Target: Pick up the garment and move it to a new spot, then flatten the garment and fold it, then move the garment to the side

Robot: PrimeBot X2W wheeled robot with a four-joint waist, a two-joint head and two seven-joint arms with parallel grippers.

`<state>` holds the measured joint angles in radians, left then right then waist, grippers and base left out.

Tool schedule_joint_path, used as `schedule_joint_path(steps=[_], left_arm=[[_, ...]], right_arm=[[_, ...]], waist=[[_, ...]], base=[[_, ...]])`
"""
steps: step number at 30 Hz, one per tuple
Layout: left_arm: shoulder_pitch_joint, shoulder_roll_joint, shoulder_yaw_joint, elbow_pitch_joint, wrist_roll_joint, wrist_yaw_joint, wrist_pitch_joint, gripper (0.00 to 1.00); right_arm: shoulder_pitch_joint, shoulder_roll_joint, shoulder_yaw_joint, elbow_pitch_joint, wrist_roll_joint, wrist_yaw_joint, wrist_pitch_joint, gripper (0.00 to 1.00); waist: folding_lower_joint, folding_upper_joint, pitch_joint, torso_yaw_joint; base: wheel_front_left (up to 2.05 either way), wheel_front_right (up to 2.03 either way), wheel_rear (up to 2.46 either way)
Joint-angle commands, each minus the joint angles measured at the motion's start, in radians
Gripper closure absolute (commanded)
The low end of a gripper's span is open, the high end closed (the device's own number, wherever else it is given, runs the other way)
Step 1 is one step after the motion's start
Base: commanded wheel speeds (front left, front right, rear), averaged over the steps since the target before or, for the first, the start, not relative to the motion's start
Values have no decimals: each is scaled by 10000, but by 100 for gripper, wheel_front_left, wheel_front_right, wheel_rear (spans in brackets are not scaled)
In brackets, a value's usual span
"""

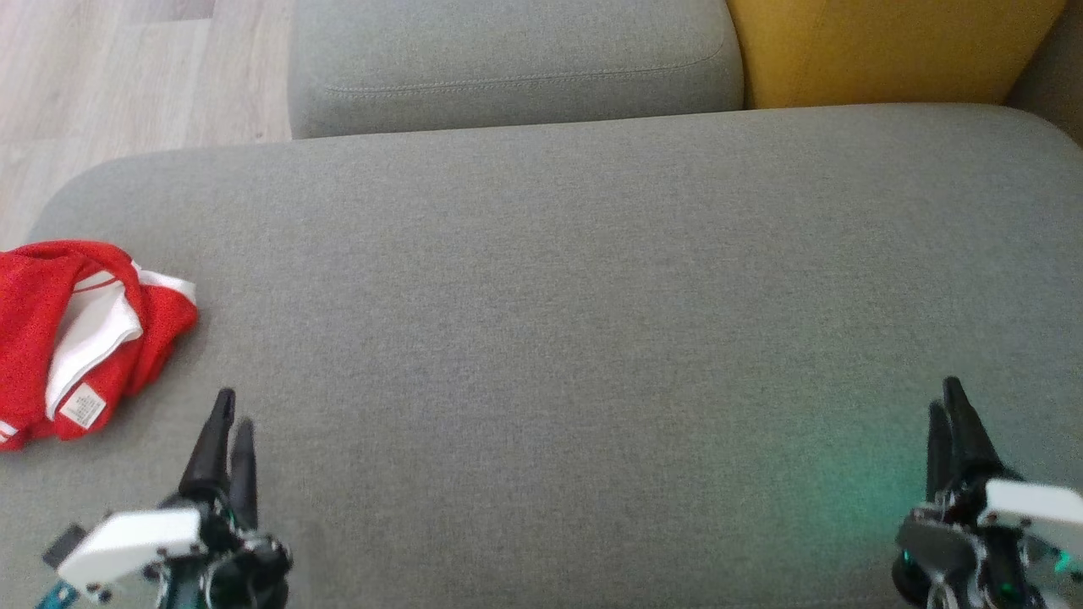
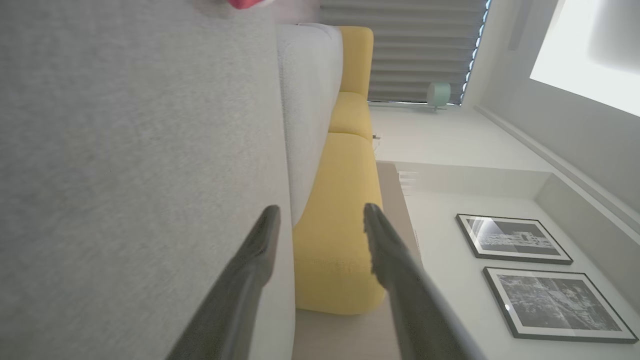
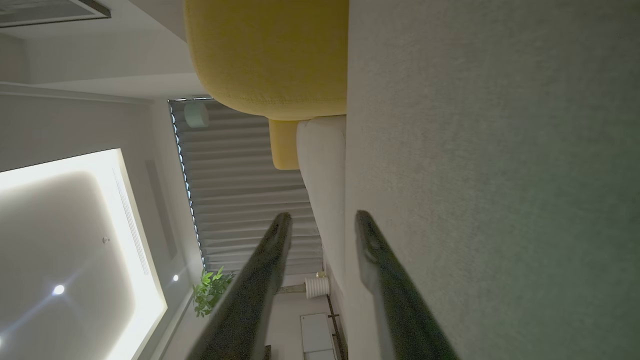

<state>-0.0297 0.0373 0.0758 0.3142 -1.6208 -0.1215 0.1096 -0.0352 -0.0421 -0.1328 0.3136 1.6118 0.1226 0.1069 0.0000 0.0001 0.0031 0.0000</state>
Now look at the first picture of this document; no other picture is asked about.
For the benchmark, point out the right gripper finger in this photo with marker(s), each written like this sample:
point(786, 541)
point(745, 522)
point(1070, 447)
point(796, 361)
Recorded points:
point(969, 452)
point(937, 461)

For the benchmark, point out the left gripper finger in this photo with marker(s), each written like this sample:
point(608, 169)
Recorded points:
point(210, 461)
point(244, 474)

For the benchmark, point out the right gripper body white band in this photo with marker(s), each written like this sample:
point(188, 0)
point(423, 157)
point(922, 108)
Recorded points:
point(1028, 507)

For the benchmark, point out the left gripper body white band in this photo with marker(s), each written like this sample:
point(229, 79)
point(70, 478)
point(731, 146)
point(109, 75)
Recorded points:
point(127, 541)

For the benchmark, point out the red shorts white stripes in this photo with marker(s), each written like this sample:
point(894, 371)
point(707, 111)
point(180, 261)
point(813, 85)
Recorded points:
point(30, 321)

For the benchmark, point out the grey sofa side cushion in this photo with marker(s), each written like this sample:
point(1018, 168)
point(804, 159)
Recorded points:
point(1053, 76)

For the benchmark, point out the yellow sofa cushion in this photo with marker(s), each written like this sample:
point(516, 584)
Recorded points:
point(888, 51)

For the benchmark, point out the grey sofa back cushion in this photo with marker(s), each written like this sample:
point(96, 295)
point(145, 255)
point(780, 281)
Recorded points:
point(508, 59)

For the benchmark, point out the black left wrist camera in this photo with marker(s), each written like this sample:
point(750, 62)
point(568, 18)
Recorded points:
point(63, 545)

